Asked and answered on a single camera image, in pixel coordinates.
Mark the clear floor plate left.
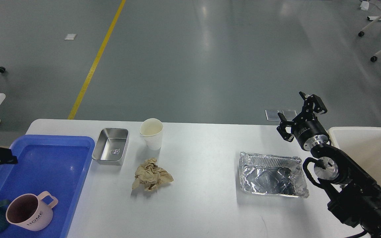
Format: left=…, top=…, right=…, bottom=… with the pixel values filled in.
left=265, top=109, right=280, bottom=121

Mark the white plastic bin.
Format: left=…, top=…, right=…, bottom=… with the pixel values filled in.
left=328, top=127, right=381, bottom=186

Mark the stainless steel rectangular container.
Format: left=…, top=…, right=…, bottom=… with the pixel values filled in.
left=92, top=128, right=129, bottom=166

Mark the blue plastic tray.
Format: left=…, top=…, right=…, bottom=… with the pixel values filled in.
left=0, top=135, right=94, bottom=238

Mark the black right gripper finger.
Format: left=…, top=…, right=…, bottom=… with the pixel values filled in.
left=298, top=92, right=328, bottom=119
left=276, top=112, right=295, bottom=142

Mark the clear floor plate right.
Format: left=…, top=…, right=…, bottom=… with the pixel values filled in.
left=282, top=109, right=298, bottom=121

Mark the white paper cup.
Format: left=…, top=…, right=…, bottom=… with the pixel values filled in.
left=139, top=118, right=163, bottom=150

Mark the aluminium foil tray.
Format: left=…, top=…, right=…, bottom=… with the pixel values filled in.
left=238, top=151, right=309, bottom=198

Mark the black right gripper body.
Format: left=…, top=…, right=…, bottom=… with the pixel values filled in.
left=291, top=117, right=330, bottom=151

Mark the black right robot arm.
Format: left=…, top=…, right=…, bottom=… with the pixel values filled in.
left=277, top=92, right=381, bottom=238

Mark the clear floor plate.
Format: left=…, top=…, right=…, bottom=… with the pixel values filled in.
left=282, top=109, right=298, bottom=121
left=265, top=109, right=280, bottom=121

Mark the crumpled brown paper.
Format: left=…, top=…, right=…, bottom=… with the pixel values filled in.
left=132, top=158, right=174, bottom=191

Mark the pink mug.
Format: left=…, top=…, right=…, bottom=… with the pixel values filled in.
left=5, top=191, right=59, bottom=231

